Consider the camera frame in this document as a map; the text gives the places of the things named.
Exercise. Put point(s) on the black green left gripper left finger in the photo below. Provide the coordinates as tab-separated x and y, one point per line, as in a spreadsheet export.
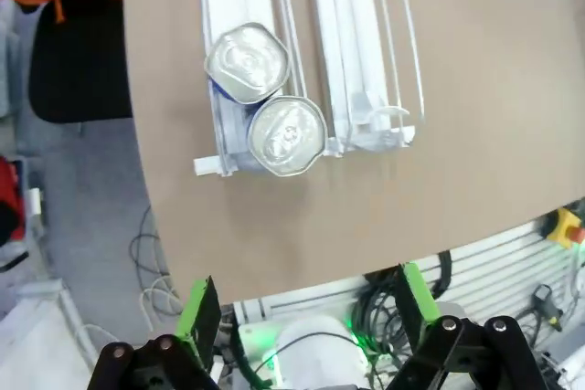
201	317

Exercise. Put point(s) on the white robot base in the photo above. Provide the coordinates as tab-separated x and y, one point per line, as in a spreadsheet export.
315	349

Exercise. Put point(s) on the yellow emergency stop button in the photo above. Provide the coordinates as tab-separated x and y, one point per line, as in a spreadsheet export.
566	225

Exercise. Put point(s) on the blue drink can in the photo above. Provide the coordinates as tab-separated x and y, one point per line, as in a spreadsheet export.
249	63

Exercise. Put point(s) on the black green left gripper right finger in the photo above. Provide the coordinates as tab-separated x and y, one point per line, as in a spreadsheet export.
418	303

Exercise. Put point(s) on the silver can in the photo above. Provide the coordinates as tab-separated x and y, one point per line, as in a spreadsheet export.
285	136

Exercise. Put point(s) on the black chair cushion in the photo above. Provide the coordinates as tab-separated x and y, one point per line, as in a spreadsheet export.
77	66

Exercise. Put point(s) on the white can dispenser rack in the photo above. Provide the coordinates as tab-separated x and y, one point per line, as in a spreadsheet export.
340	43

